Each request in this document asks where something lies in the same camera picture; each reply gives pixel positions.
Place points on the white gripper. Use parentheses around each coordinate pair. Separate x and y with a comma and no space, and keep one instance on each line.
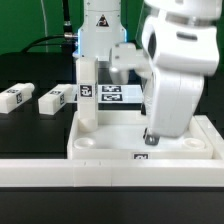
(180,57)

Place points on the white desk top tray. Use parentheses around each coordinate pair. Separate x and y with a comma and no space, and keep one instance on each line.
(120,136)

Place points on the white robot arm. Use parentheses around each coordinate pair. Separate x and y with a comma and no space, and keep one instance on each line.
(110,22)

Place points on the white L-shaped fence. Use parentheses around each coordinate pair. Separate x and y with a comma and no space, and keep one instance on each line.
(114,172)

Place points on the fiducial marker sheet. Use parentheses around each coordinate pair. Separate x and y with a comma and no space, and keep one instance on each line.
(118,94)

